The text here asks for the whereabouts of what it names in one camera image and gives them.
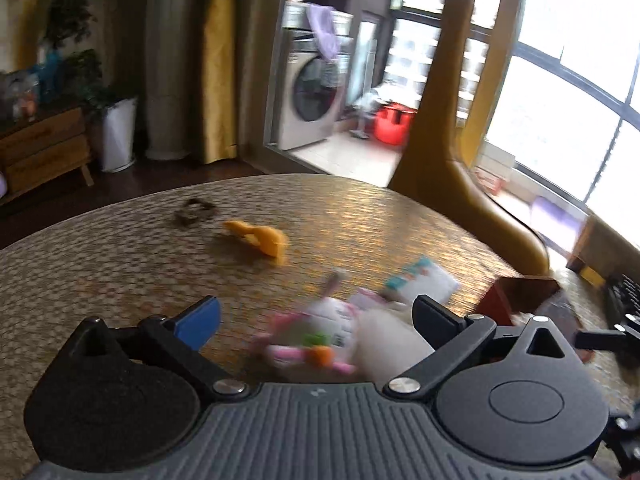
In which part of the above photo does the orange plush toy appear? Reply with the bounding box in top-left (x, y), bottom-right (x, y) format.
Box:
top-left (222, 220), bottom-right (290, 264)

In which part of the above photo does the patterned lace tablecloth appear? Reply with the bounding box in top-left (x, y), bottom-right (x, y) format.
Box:
top-left (0, 173), bottom-right (640, 480)

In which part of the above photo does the white washing machine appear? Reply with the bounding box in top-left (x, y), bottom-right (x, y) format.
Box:
top-left (276, 29), bottom-right (352, 152)

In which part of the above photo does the yellow curtain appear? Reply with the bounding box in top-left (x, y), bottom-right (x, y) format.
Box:
top-left (202, 0), bottom-right (236, 164)

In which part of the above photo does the mustard leather chair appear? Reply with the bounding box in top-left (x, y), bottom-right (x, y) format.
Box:
top-left (388, 0), bottom-right (549, 275)

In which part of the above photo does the white fluffy cloth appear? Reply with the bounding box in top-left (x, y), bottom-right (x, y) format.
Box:
top-left (354, 309), bottom-right (435, 389)

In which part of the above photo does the white plant pot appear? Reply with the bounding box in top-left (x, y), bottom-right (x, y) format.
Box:
top-left (102, 98), bottom-right (138, 174)

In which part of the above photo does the wooden drawer cabinet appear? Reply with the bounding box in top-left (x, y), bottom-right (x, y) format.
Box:
top-left (1, 107), bottom-right (93, 204)

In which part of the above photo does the purple cloth on washer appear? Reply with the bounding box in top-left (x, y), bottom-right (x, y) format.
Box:
top-left (306, 3), bottom-right (340, 61)

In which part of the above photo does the white standing air conditioner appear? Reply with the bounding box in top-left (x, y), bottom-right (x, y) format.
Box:
top-left (145, 0), bottom-right (190, 160)

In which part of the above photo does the white bunny plush toy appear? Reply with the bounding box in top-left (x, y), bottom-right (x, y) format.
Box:
top-left (253, 269), bottom-right (359, 384)

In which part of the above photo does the teal white tissue pack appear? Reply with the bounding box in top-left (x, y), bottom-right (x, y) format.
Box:
top-left (383, 257), bottom-right (459, 306)

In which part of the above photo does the green potted plant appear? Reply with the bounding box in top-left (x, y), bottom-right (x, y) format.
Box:
top-left (40, 0), bottom-right (137, 119)

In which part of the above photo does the red open box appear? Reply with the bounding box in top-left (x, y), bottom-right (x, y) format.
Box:
top-left (474, 276), bottom-right (584, 344)

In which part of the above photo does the red bucket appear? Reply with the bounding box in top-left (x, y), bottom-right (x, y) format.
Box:
top-left (373, 103), bottom-right (416, 146)

